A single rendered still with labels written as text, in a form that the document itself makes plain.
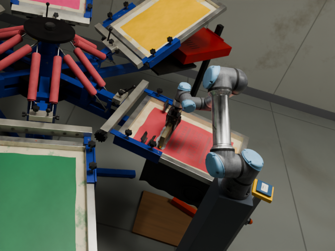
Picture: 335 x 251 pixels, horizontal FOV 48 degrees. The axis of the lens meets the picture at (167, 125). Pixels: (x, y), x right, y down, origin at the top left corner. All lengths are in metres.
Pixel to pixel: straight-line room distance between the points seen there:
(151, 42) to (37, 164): 1.36
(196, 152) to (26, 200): 1.08
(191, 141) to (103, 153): 1.30
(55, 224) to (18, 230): 0.16
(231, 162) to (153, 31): 1.58
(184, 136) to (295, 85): 3.07
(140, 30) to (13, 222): 1.80
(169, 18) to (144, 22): 0.20
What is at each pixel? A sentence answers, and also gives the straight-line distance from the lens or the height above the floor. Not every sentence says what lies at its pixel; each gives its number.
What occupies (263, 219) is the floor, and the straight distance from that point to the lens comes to 3.66.
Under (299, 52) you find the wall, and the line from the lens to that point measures 5.11.
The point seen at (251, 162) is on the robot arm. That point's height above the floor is 1.43.
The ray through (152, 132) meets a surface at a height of 0.95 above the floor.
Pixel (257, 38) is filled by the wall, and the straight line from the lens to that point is 4.93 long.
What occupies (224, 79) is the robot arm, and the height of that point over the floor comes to 1.65.
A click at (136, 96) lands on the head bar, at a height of 1.04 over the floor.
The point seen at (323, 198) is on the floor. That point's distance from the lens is 4.32.
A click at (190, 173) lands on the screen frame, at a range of 2.22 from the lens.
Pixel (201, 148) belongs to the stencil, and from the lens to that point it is 2.45.
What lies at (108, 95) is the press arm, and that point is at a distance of 2.48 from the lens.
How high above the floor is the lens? 2.47
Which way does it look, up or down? 37 degrees down
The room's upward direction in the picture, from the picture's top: 21 degrees clockwise
